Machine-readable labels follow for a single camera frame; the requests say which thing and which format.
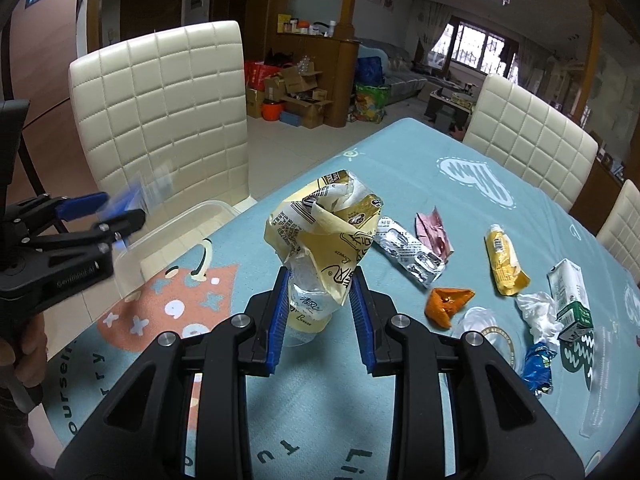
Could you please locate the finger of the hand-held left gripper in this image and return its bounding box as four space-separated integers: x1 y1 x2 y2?
10 186 146 233
20 208 147 266

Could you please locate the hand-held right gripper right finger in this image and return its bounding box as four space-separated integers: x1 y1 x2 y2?
348 275 586 480

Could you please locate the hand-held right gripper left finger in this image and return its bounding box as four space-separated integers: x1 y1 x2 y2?
54 266 296 480

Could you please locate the translucent plastic wrapper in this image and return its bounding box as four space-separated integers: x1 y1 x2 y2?
139 167 174 207

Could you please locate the clear plastic container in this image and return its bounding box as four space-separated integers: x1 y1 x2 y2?
112 200 238 302

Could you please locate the orange peel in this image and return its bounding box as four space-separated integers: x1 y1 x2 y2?
424 287 475 329

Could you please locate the yellow plastic bag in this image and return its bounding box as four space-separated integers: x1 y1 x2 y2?
265 170 383 348

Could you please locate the clear plastic lid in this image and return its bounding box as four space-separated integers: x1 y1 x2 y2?
451 306 527 377

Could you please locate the white tissue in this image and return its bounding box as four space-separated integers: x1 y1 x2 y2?
516 291 567 347

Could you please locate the blue wrapper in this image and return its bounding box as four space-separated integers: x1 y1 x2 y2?
519 341 557 397

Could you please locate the person's left hand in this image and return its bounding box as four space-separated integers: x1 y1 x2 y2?
12 310 49 392

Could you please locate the pink crumpled paper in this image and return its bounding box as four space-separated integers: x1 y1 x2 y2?
414 206 455 262

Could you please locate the large cream quilted chair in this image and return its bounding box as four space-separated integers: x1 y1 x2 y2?
68 20 258 321

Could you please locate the blue printed tablecloth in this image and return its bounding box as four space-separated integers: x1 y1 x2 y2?
42 117 640 480

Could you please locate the yellow snack wrapper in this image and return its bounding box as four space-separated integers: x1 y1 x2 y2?
484 224 532 297

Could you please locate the red bag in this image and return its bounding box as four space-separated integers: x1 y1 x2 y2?
244 60 269 92

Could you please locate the dark wooden door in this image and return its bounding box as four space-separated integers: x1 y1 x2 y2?
119 0 186 42

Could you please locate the green white milk carton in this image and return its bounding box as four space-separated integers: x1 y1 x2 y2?
546 258 596 347

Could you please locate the colourful printed bag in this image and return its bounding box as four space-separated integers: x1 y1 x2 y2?
349 82 391 124

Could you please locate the pile of cardboard boxes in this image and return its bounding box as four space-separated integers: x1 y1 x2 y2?
245 62 335 129

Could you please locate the coffee table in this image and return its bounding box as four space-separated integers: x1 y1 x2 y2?
424 84 474 134

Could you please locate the clear plastic sleeve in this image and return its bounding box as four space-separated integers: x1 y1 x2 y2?
579 330 605 437

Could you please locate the wooden cabinet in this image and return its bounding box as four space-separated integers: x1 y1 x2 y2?
274 0 362 129

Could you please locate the blue bag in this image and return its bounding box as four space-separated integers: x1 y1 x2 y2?
355 56 384 86

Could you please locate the grey sofa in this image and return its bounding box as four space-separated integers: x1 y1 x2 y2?
360 37 432 107

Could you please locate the row of jars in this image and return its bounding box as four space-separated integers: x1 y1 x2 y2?
276 13 339 37

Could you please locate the barred window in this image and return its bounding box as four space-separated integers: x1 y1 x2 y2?
429 16 519 79

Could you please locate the wooden pillar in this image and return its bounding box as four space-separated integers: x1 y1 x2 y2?
574 0 609 132

